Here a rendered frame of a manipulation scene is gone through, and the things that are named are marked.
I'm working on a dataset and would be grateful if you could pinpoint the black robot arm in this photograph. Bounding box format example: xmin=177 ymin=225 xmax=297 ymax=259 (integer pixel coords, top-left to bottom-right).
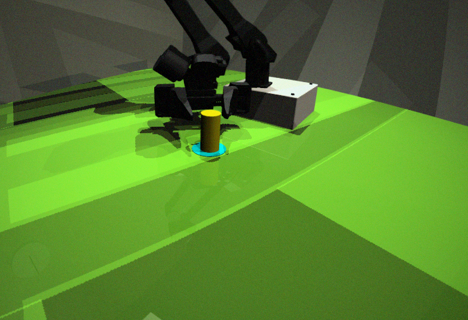
xmin=153 ymin=0 xmax=277 ymax=89

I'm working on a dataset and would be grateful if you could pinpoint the yellow tall cylinder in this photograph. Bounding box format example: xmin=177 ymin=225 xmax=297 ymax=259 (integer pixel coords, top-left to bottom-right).
xmin=200 ymin=110 xmax=221 ymax=153

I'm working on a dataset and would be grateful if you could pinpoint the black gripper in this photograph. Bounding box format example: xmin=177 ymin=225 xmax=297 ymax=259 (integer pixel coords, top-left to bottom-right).
xmin=154 ymin=81 xmax=252 ymax=121

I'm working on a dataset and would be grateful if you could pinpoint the cyan circle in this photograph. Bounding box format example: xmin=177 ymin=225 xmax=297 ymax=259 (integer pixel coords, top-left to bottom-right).
xmin=192 ymin=142 xmax=226 ymax=157

